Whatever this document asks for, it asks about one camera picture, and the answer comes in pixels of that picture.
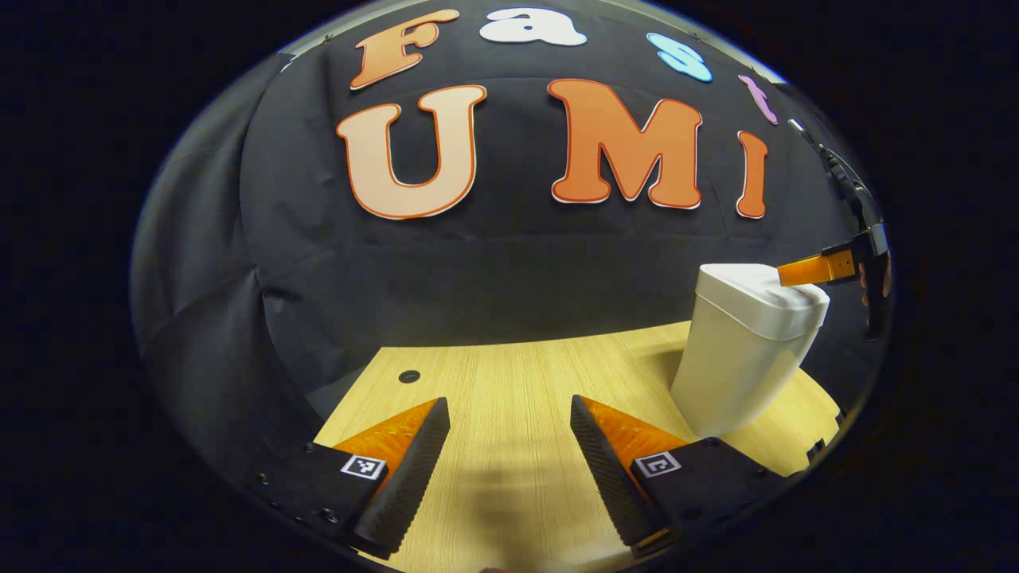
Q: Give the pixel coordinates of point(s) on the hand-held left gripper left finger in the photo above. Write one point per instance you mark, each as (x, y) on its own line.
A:
(414, 477)

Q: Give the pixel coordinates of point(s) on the white desktop garbage bin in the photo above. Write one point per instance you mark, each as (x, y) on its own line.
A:
(740, 358)

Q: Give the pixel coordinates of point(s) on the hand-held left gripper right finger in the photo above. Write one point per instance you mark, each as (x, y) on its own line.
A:
(609, 477)

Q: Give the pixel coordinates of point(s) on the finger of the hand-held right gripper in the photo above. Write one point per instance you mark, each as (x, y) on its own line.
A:
(812, 270)

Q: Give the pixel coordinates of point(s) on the wooden desktop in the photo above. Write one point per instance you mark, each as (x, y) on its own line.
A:
(509, 414)

